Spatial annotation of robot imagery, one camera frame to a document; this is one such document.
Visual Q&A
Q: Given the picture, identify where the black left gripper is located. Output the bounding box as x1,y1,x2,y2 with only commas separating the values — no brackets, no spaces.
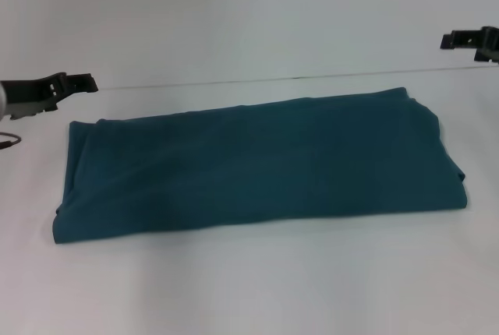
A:
1,71,99,122

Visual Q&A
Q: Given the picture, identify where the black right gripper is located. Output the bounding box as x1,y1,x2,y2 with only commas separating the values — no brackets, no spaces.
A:
439,25,499,65

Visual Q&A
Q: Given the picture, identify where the teal FREE print t-shirt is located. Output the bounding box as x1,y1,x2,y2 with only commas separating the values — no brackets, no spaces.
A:
52,86,468,246

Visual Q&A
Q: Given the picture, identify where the left arm cable with connector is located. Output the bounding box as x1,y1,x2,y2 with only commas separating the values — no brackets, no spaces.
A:
0,131,23,152

